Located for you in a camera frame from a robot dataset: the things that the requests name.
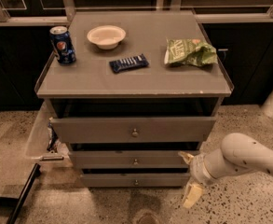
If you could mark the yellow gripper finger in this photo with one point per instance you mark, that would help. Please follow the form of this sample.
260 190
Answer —
192 193
187 157

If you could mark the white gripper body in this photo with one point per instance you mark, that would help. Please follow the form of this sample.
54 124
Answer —
197 169

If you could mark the grey bottom drawer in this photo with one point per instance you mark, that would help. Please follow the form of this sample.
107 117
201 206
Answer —
135 180

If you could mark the grey drawer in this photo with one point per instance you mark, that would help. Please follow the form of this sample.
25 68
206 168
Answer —
135 180
133 130
127 159

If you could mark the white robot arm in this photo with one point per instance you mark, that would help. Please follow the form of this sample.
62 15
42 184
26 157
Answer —
238 154

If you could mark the grey drawer cabinet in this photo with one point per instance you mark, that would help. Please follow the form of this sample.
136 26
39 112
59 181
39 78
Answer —
90 89

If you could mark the grey middle drawer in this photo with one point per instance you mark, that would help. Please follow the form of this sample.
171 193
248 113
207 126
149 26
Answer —
127 159

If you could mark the grey top drawer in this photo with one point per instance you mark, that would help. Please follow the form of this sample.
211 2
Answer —
133 130

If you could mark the green chip bag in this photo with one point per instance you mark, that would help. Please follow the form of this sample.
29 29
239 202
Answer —
193 52

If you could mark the dark blue snack bar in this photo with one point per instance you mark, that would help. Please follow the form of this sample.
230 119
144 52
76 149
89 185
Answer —
130 63

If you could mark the white paper bowl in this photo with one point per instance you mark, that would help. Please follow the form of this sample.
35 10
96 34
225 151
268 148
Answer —
106 36

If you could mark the black metal bar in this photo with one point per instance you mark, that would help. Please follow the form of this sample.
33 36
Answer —
24 193

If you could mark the blue pepsi can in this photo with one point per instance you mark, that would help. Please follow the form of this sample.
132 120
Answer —
62 45

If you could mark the metal window frame rail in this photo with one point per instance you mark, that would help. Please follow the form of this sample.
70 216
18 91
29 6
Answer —
46 12

